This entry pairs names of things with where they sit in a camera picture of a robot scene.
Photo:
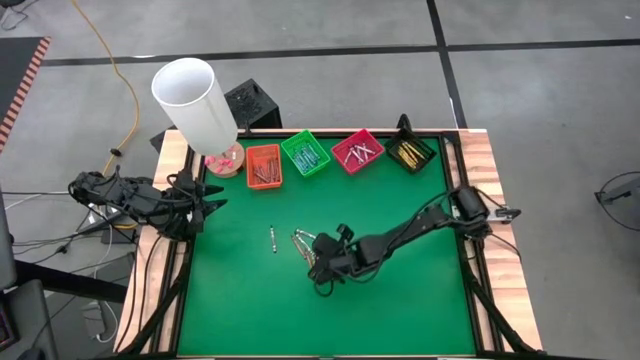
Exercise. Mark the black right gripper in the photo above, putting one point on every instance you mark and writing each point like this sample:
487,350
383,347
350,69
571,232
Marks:
337,257

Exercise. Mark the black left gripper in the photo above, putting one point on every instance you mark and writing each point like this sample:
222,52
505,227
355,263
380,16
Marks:
182,205

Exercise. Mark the white crayon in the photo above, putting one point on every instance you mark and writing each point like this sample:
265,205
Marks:
354,150
305,233
358,155
364,156
348,157
367,149
273,239

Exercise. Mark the blue crayon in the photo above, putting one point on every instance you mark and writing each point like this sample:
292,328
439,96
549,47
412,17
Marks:
303,160
315,151
298,162
312,154
307,157

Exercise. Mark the yellow crayon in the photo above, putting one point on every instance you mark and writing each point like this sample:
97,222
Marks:
406,154
420,149
410,153
416,150
403,156
413,151

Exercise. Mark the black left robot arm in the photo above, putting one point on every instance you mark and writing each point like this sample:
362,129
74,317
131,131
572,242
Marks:
125,197

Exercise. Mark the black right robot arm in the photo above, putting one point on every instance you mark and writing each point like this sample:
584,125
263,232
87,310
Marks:
410,227

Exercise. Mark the round wooden pink dish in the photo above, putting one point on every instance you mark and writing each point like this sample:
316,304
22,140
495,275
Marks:
237,159

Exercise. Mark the wooden table side board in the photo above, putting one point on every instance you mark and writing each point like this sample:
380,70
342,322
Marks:
172,150
505,280

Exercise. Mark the orange plastic basket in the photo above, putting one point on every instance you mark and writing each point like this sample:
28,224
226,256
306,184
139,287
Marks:
250,150

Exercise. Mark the white cylindrical lamp shade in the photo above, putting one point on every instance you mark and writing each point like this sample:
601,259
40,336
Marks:
200,115

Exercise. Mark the black perforated box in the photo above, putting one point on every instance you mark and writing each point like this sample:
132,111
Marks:
250,105

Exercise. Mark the green plastic basket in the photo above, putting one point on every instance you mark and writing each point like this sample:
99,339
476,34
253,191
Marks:
322,150

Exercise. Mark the red plastic basket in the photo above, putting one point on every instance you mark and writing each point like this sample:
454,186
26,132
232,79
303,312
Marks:
375,137

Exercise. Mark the black plastic basket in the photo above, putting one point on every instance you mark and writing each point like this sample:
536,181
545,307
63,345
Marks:
417,166

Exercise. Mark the black floor beam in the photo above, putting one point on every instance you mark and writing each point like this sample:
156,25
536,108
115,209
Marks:
70,282

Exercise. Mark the white power adapter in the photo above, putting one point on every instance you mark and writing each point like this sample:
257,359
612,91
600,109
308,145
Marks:
95,320

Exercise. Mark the grey box device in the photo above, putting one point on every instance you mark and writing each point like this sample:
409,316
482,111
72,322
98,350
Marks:
502,214

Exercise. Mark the dark computer monitor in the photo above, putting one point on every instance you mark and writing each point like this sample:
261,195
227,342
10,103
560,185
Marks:
25,320

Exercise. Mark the black orange striped mat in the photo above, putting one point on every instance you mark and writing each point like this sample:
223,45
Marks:
15,75

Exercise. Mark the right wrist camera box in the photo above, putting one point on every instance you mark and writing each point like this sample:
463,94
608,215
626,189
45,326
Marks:
345,233

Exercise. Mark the black aluminium table frame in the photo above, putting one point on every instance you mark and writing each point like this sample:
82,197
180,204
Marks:
473,310

